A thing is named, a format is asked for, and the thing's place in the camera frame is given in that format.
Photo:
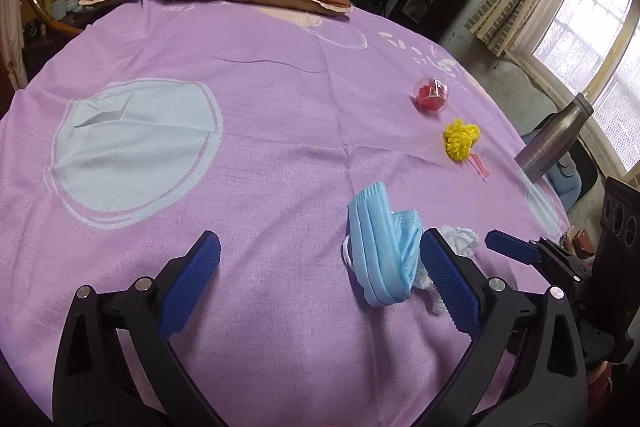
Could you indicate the brown boxes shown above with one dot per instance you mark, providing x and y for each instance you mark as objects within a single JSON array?
[{"x": 580, "y": 242}]

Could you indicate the metal bottle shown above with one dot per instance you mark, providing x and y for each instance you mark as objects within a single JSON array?
[{"x": 552, "y": 139}]

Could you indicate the white crumpled plastic wrapper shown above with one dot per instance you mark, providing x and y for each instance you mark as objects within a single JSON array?
[{"x": 460, "y": 239}]

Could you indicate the blue face mask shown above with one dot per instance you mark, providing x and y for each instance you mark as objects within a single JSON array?
[{"x": 382, "y": 247}]

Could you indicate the black chair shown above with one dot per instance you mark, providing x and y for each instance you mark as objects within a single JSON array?
[{"x": 590, "y": 167}]

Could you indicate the curved wooden chair frame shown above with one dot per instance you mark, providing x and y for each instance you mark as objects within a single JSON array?
[{"x": 47, "y": 19}]

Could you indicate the clear cup with red item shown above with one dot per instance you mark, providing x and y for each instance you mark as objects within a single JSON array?
[{"x": 431, "y": 96}]

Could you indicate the window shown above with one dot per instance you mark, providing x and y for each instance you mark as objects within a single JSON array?
[{"x": 595, "y": 47}]

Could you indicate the pink ribbon tag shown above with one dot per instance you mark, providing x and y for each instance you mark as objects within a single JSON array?
[{"x": 479, "y": 167}]

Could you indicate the purple bedsheet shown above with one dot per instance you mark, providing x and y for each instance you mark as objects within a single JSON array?
[{"x": 250, "y": 132}]

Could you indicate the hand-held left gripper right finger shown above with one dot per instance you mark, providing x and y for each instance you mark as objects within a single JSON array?
[{"x": 450, "y": 282}]

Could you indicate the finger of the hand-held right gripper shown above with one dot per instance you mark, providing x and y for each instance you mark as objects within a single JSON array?
[{"x": 510, "y": 245}]

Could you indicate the blue jacket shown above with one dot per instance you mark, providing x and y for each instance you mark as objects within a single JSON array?
[{"x": 567, "y": 187}]

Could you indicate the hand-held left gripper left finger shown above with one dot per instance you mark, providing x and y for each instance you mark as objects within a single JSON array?
[{"x": 192, "y": 279}]

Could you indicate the yellow pompom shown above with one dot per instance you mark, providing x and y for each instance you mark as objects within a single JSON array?
[{"x": 461, "y": 139}]

